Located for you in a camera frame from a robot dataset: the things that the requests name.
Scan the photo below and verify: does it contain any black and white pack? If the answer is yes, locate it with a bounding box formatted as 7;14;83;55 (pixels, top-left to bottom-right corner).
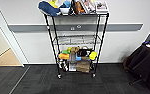
59;60;70;72

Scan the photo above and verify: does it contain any yellow-green small toy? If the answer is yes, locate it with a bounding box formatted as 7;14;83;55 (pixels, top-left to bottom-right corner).
66;47;73;54

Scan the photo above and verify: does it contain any brown cardboard box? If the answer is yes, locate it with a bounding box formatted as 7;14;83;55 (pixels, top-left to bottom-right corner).
75;60;92;74

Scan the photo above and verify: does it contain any black wire shelf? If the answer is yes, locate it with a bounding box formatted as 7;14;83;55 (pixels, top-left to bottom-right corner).
42;11;111;80

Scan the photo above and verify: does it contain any orange toy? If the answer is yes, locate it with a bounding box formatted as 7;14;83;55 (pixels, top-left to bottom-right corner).
74;1;86;15

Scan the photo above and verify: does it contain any magazine with portrait cover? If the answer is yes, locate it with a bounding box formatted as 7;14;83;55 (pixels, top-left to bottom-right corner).
80;0;97;15

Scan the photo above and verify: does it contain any long grey wall band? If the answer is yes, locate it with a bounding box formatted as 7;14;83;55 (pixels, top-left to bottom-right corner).
7;22;144;34

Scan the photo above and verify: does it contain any grey box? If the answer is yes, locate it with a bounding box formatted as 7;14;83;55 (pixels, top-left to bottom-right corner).
68;57;78;66

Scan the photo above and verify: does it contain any yellow sponge block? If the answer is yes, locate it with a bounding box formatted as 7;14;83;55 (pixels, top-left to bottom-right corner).
88;51;98;61

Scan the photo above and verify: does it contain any white printed box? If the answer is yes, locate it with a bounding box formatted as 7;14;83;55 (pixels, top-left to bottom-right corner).
68;64;78;73

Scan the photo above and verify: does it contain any green box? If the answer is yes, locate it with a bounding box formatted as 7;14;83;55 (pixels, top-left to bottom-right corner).
60;49;70;56

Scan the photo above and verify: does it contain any black chair with dark cloth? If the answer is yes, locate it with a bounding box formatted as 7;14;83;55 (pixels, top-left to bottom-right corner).
123;41;150;94

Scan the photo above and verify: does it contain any black bag with print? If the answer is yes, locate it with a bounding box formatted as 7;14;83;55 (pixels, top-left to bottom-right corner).
76;48;93;61

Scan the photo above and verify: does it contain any blue whale plush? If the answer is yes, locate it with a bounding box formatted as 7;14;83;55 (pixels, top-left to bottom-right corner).
37;1;62;17

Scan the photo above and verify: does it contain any white door frame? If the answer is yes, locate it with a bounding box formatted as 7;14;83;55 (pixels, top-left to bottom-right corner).
0;5;29;68

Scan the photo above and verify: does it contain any black flat frame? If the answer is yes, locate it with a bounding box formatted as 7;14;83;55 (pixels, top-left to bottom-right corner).
70;0;78;15

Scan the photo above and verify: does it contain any small white wall outlet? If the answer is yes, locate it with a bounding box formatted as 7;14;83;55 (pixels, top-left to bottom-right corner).
70;27;76;32
76;24;82;29

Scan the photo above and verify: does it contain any white bowl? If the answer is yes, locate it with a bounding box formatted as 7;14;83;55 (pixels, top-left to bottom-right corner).
59;7;71;16

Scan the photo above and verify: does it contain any white box with picture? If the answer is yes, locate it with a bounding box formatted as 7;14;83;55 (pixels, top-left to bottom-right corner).
94;0;110;15

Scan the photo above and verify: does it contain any brown bag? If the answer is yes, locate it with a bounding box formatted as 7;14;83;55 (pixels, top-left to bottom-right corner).
122;56;132;71

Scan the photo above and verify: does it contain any small light blue plush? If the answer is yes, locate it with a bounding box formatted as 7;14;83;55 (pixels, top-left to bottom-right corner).
59;0;73;10

